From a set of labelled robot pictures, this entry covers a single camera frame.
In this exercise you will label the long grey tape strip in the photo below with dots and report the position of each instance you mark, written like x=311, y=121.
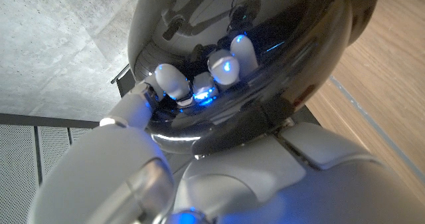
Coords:
x=375, y=127

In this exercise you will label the black glossy kettle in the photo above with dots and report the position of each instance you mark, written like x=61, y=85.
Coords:
x=299, y=34

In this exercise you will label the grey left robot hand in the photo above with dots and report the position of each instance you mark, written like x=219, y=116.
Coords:
x=265, y=190

